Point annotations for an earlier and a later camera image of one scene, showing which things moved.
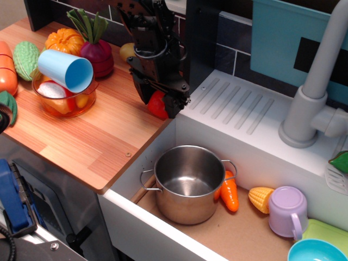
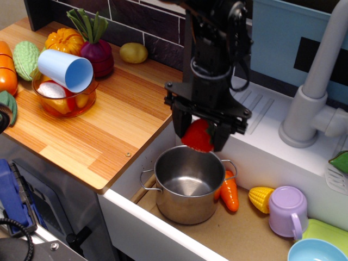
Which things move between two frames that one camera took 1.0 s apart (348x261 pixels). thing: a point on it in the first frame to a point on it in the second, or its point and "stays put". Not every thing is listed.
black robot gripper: (155, 61) to (208, 93)
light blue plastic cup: (75, 72) stays put
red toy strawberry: (156, 105) to (199, 136)
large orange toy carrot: (8, 79) stays put
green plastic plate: (334, 235) stays put
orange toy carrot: (228, 192) stays put
